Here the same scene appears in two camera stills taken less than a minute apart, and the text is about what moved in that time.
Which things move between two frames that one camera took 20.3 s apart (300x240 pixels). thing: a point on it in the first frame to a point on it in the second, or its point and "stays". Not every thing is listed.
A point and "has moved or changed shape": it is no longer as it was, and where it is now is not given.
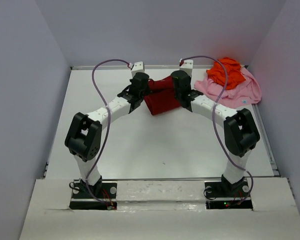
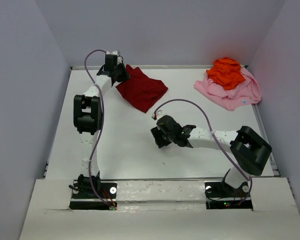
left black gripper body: (145, 88) to (122, 75)
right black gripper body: (176, 90) to (158, 136)
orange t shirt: (235, 75) stays
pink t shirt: (248, 92) stays
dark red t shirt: (161, 98) has moved or changed shape
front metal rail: (161, 179) stays
